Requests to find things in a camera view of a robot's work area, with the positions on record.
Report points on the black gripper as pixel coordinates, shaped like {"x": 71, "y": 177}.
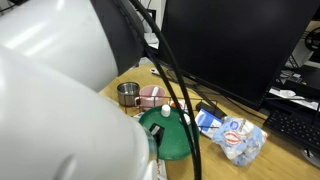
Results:
{"x": 157, "y": 132}

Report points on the green plate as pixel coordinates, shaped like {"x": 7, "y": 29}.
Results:
{"x": 174, "y": 144}

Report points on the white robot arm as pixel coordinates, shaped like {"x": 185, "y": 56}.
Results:
{"x": 55, "y": 58}

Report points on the pink mug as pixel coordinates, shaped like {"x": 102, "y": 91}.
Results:
{"x": 144, "y": 99}

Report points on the white spoon in mug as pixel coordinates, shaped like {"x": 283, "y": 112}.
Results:
{"x": 155, "y": 91}

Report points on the stainless steel bowl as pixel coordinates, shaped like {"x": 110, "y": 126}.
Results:
{"x": 127, "y": 92}

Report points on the blue white box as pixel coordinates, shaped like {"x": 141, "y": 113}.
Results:
{"x": 207, "y": 123}

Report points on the small black box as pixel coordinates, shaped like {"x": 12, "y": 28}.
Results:
{"x": 214, "y": 110}

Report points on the plastic bag of masks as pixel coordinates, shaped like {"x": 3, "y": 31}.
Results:
{"x": 240, "y": 140}

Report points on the large black monitor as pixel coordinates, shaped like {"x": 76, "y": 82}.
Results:
{"x": 235, "y": 47}

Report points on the black keyboard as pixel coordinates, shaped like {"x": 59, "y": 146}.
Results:
{"x": 296, "y": 129}

